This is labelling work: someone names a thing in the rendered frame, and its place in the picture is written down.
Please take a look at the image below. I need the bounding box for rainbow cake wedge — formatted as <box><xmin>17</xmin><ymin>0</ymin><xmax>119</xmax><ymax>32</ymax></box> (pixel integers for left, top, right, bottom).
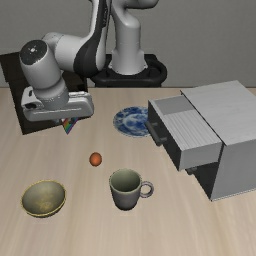
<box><xmin>61</xmin><ymin>116</ymin><xmax>80</xmax><ymax>136</ymax></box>

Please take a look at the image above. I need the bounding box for blue and white plate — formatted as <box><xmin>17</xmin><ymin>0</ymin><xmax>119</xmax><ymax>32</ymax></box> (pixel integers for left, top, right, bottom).
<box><xmin>112</xmin><ymin>105</ymin><xmax>151</xmax><ymax>138</ymax></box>

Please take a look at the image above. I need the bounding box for orange fruit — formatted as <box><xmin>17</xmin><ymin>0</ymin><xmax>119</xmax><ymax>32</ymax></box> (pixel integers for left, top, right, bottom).
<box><xmin>88</xmin><ymin>151</ymin><xmax>103</xmax><ymax>167</ymax></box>

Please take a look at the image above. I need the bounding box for grey-green mug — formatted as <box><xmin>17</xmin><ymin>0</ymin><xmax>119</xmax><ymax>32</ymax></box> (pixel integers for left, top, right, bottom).
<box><xmin>108</xmin><ymin>168</ymin><xmax>155</xmax><ymax>211</ymax></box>

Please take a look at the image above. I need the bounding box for olive green bowl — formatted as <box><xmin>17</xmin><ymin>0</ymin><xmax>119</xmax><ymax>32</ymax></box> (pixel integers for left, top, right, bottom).
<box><xmin>20</xmin><ymin>179</ymin><xmax>67</xmax><ymax>219</ymax></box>

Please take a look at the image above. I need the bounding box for grey cabinet drawer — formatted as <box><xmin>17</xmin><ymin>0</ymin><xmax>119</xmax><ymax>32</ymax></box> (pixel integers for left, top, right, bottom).
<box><xmin>145</xmin><ymin>94</ymin><xmax>224</xmax><ymax>172</ymax></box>

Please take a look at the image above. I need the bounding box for grey cabinet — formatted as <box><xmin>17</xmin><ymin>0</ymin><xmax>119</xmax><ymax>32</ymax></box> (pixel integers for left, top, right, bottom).
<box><xmin>179</xmin><ymin>79</ymin><xmax>256</xmax><ymax>202</ymax></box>

